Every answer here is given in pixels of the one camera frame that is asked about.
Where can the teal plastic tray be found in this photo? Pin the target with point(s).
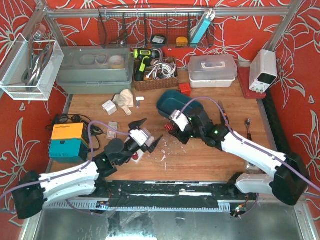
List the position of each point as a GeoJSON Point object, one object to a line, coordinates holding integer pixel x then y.
{"type": "Point", "coordinates": [170, 101]}

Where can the white plastic handled case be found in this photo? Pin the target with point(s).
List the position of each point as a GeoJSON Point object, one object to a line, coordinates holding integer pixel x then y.
{"type": "Point", "coordinates": [212, 71]}

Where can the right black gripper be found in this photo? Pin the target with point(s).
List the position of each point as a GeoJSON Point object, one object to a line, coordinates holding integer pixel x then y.
{"type": "Point", "coordinates": [178, 133]}

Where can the red spring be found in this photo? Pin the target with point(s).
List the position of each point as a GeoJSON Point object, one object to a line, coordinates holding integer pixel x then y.
{"type": "Point", "coordinates": [135, 157]}
{"type": "Point", "coordinates": [169, 127]}

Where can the green black cordless drill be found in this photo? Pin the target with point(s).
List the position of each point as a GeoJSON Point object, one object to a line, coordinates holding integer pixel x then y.
{"type": "Point", "coordinates": [145, 57]}

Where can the red handled ratchet wrench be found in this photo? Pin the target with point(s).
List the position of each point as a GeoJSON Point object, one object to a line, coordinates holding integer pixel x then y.
{"type": "Point", "coordinates": [247, 123]}

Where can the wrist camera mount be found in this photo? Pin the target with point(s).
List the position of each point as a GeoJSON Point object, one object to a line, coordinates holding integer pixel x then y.
{"type": "Point", "coordinates": [141, 136]}
{"type": "Point", "coordinates": [179, 119]}

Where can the black round tape case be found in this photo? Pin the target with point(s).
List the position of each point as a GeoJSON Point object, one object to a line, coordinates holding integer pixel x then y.
{"type": "Point", "coordinates": [158, 41]}

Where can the orange electronic box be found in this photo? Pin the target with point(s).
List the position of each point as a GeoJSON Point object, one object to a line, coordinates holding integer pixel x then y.
{"type": "Point", "coordinates": [67, 131]}

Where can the small white metal bracket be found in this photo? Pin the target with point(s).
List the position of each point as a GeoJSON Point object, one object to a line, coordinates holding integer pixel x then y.
{"type": "Point", "coordinates": [138, 100]}

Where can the white peg base plate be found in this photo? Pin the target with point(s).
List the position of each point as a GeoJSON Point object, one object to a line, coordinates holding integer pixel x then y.
{"type": "Point", "coordinates": [141, 154]}

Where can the white power supply unit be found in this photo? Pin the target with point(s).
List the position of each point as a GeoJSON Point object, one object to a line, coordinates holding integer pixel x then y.
{"type": "Point", "coordinates": [263, 71]}

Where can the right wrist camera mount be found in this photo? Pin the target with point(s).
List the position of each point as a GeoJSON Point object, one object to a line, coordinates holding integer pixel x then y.
{"type": "Point", "coordinates": [179, 119]}

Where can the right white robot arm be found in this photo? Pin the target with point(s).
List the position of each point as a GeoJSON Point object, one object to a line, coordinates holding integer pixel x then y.
{"type": "Point", "coordinates": [284, 175]}

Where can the woven wicker basket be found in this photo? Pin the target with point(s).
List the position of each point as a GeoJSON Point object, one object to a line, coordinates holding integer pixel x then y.
{"type": "Point", "coordinates": [155, 84]}

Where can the teal white book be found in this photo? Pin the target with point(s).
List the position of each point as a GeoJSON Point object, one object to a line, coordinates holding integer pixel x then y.
{"type": "Point", "coordinates": [197, 32]}

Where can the teal electronic box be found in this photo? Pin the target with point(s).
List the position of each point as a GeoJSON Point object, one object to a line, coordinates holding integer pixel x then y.
{"type": "Point", "coordinates": [68, 151]}

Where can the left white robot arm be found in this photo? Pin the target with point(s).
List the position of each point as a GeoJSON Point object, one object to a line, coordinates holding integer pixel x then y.
{"type": "Point", "coordinates": [35, 191]}

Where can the grey plastic storage box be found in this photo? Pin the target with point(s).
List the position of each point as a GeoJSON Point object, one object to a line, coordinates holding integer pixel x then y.
{"type": "Point", "coordinates": [95, 70]}

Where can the beige work glove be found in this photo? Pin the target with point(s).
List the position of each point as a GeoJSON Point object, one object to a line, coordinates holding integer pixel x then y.
{"type": "Point", "coordinates": [125, 100]}

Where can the orange handled screwdriver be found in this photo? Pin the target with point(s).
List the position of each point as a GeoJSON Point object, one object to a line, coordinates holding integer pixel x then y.
{"type": "Point", "coordinates": [223, 115]}

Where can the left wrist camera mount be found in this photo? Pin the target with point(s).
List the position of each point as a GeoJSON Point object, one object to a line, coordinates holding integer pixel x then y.
{"type": "Point", "coordinates": [141, 136]}

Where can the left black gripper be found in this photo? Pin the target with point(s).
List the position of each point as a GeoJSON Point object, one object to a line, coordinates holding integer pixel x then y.
{"type": "Point", "coordinates": [130, 147]}

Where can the red cube block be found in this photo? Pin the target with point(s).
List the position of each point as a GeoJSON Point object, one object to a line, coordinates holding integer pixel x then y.
{"type": "Point", "coordinates": [185, 89]}

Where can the clear acrylic wall bin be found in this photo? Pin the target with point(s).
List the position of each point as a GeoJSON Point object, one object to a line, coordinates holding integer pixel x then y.
{"type": "Point", "coordinates": [30, 72]}

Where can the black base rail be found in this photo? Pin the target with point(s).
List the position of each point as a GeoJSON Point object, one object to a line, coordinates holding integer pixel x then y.
{"type": "Point", "coordinates": [168, 196]}

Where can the red mat under supply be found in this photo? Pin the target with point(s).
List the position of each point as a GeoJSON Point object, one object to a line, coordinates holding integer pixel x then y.
{"type": "Point", "coordinates": [243, 74]}

